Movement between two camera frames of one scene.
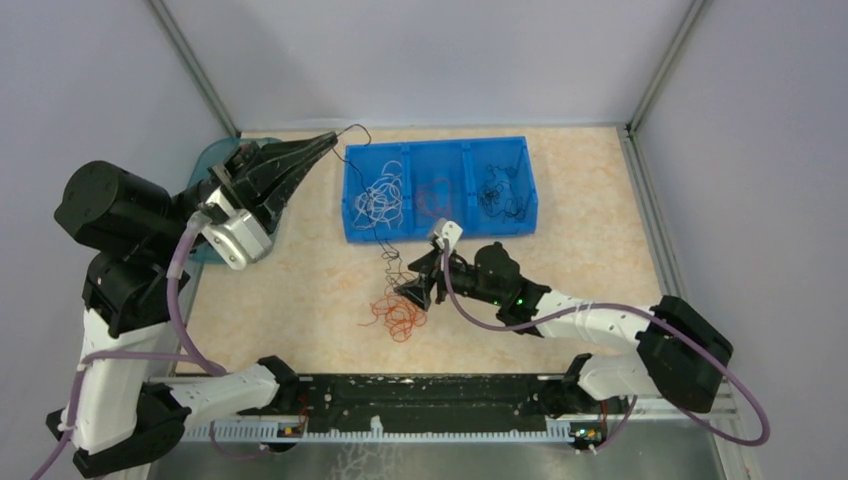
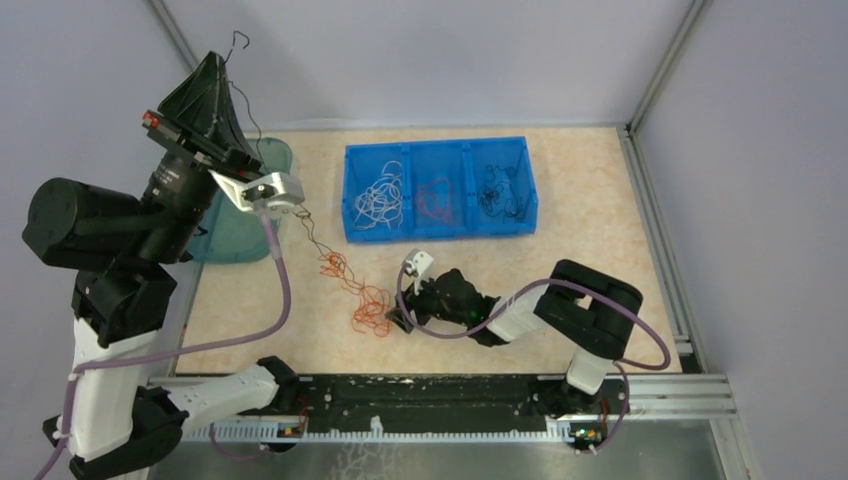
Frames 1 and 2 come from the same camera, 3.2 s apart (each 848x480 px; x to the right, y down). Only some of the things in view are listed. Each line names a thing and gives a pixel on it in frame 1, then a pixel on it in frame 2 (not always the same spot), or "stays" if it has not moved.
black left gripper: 246,173 to 197,101
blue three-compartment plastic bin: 398,191 stays
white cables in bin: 377,204 stays
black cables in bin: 499,196 stays
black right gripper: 433,264 to 411,300
